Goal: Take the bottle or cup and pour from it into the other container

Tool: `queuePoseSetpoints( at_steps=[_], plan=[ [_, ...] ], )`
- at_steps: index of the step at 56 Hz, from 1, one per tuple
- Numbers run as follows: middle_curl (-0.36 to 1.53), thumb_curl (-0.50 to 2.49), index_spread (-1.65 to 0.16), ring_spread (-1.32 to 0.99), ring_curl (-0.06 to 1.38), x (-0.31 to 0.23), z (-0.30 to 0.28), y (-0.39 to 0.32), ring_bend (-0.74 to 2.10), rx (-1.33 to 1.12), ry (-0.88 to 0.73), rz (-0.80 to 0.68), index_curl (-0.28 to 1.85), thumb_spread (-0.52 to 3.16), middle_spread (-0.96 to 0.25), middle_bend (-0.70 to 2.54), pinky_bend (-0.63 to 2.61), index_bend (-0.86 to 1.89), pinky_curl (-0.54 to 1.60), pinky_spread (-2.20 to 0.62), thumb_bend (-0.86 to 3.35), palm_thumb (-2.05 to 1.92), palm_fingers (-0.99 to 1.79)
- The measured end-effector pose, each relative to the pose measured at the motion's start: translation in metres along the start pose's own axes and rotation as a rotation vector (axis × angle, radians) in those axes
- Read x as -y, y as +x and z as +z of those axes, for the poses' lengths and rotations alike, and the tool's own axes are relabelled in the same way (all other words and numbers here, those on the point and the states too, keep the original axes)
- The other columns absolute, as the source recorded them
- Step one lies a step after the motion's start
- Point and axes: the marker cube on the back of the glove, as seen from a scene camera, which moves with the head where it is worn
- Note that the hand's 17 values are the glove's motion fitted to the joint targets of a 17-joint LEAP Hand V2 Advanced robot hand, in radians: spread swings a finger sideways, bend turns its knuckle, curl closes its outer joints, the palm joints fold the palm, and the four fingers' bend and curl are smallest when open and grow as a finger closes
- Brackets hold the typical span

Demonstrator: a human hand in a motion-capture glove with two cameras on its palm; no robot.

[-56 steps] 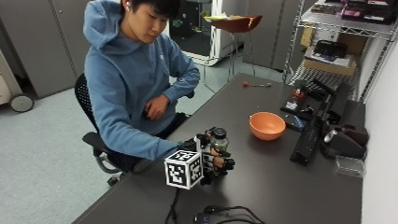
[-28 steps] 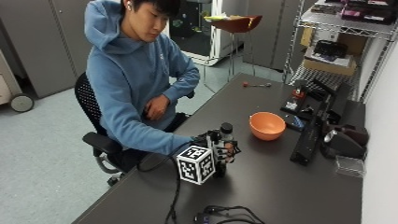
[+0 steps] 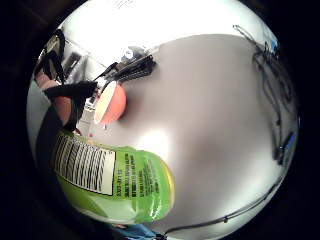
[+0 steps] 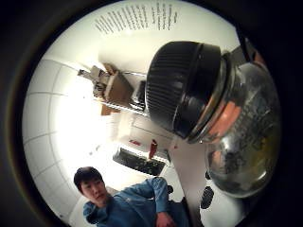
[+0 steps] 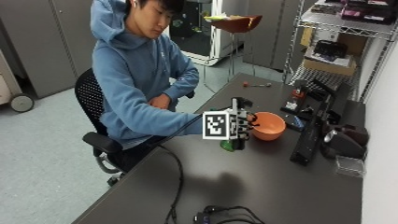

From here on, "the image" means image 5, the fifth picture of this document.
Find yellow item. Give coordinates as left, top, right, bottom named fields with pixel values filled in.
left=202, top=13, right=234, bottom=22

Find cardboard box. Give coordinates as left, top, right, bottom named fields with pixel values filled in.
left=301, top=46, right=358, bottom=77

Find grey cart with wheel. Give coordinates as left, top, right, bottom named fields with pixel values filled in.
left=0, top=49, right=36, bottom=114

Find dark smartphone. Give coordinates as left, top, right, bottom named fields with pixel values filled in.
left=282, top=113, right=308, bottom=133

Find screwdriver with red handle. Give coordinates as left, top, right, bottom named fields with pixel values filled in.
left=241, top=81, right=274, bottom=89

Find black and red device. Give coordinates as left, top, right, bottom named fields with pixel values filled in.
left=280, top=79, right=312, bottom=116

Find white cube of black markers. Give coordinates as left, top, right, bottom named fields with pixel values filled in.
left=201, top=110, right=240, bottom=141

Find black glove cable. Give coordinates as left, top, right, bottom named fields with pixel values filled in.
left=156, top=106, right=234, bottom=224

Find black bag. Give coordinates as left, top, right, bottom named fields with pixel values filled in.
left=313, top=39, right=350, bottom=60

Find black mesh office chair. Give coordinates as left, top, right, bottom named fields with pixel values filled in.
left=73, top=67, right=197, bottom=188

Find orange bowl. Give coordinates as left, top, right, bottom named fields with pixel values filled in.
left=250, top=111, right=288, bottom=142

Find clear plastic box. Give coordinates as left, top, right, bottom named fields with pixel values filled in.
left=333, top=154, right=367, bottom=178

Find white glass door cabinet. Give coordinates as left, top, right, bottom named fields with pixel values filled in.
left=166, top=0, right=237, bottom=67

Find the person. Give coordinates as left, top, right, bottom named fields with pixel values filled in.
left=88, top=0, right=205, bottom=172

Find black rounded device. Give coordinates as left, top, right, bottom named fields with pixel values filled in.
left=321, top=123, right=370, bottom=161

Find brown stool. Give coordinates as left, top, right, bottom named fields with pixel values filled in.
left=201, top=14, right=264, bottom=94

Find grey cabinet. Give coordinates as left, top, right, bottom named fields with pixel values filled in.
left=0, top=0, right=99, bottom=100
left=241, top=0, right=318, bottom=73

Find metal wire shelf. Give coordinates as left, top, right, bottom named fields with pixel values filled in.
left=282, top=0, right=398, bottom=104

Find long black bar device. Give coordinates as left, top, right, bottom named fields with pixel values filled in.
left=289, top=78, right=339, bottom=166

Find green object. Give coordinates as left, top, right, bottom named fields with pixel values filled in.
left=218, top=139, right=237, bottom=153

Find black hub with cables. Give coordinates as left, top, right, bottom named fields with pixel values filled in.
left=192, top=204, right=266, bottom=224

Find dark boxes with pink print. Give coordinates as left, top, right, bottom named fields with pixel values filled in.
left=310, top=0, right=398, bottom=25

